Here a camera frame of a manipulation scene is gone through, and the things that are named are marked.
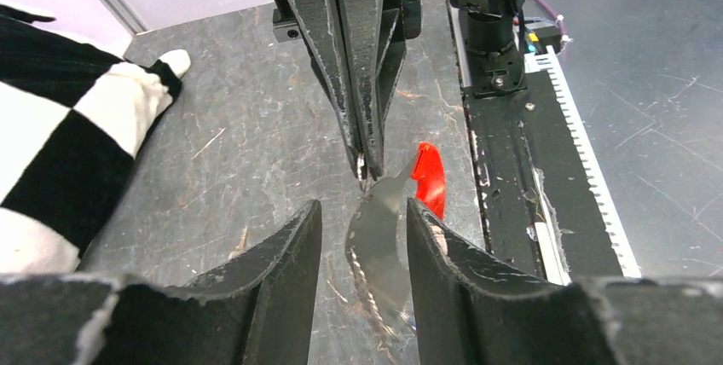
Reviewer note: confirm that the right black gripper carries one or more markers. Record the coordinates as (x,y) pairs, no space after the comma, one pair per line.
(354,59)

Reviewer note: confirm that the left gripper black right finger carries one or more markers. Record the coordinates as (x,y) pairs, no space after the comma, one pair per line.
(472,308)

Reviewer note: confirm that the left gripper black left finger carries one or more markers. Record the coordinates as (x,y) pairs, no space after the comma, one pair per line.
(257,308)

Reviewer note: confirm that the black and white checkered pillow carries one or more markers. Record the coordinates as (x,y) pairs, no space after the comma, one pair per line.
(74,117)

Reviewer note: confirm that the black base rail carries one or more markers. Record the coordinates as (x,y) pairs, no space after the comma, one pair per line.
(537,210)

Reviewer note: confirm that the white toothed cable duct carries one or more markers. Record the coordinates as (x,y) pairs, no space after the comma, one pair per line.
(613,225)

